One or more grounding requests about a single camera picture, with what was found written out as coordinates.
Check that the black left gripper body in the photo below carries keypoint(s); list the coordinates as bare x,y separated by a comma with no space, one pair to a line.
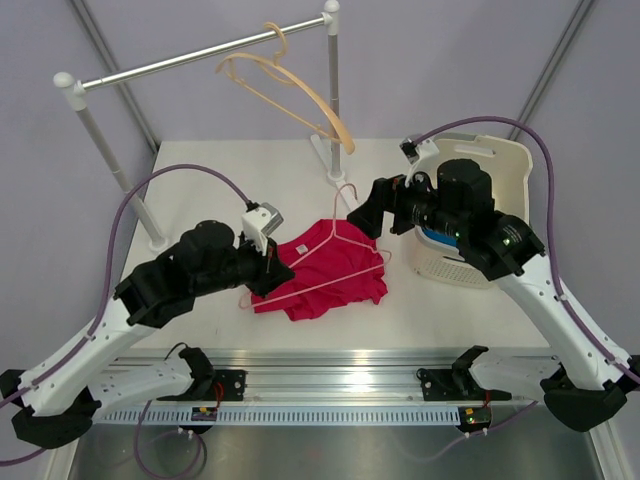
251,264

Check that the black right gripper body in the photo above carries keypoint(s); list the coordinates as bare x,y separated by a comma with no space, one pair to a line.
415,205

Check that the blue t shirt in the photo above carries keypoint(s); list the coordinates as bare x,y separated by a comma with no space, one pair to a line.
438,240

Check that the pink t shirt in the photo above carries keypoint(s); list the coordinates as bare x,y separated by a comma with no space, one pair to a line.
325,275

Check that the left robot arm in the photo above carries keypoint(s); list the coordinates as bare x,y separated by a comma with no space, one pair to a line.
60,399

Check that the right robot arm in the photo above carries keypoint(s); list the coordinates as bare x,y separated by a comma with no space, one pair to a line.
587,379

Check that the metal clothes rack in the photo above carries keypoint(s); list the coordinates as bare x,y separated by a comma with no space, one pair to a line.
266,49

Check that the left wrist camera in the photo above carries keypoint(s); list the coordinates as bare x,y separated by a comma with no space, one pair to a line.
258,224

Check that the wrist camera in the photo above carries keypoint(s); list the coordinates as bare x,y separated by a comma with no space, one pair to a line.
420,154
258,224

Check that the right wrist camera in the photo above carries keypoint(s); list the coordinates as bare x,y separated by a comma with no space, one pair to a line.
420,154

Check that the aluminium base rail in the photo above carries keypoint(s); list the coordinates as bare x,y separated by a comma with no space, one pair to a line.
332,376

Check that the white slotted cable duct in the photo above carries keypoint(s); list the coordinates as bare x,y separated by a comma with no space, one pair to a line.
166,415

